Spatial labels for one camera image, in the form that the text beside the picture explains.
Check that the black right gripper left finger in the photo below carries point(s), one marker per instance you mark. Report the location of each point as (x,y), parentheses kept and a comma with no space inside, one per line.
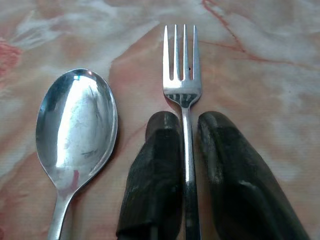
(155,175)

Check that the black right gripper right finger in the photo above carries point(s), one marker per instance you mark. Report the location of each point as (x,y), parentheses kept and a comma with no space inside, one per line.
(245,180)

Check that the silver metal fork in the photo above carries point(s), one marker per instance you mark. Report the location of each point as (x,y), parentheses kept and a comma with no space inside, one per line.
(183,82)

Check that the silver metal spoon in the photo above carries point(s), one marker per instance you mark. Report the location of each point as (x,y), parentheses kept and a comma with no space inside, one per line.
(75,120)

